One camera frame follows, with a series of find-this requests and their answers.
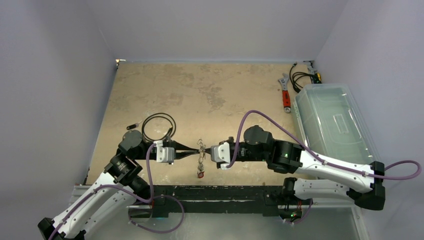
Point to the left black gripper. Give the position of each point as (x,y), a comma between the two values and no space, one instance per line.
(180,146)

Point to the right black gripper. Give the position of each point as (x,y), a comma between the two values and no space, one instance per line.
(232,150)

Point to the metal key organizer ring plate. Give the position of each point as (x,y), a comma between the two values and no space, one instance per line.
(200,166)

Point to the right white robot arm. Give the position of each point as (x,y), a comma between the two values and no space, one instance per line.
(360,183)

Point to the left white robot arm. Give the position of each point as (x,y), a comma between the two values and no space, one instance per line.
(118,186)

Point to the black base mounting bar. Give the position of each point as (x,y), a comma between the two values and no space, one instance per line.
(267,200)

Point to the clear plastic storage bin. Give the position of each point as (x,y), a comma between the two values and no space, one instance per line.
(328,121)

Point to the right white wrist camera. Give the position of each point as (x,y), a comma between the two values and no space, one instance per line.
(221,155)

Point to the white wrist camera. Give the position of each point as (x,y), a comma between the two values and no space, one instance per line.
(164,154)
(221,155)

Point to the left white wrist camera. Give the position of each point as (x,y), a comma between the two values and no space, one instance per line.
(164,154)

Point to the red handled adjustable wrench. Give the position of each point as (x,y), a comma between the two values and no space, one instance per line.
(286,101)

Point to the aluminium frame rail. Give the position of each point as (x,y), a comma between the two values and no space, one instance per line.
(292,215)

